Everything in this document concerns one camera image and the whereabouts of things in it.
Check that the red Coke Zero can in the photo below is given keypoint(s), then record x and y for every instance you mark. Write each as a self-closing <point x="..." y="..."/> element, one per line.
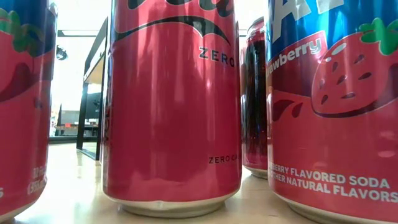
<point x="171" y="124"/>

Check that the red Coca-Cola can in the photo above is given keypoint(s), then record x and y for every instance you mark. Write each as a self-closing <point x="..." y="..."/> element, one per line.
<point x="253" y="109"/>

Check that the Fanta strawberry soda can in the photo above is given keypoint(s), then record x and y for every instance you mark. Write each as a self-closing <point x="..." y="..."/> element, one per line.
<point x="326" y="140"/>
<point x="21" y="124"/>

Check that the wooden shelf black legs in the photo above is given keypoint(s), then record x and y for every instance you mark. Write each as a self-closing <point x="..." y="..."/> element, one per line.
<point x="81" y="118"/>

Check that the black monitor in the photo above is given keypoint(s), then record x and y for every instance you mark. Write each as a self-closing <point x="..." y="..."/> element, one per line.
<point x="93" y="105"/>

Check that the black overhead fixture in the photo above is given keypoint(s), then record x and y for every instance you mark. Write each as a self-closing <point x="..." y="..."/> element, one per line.
<point x="61" y="53"/>

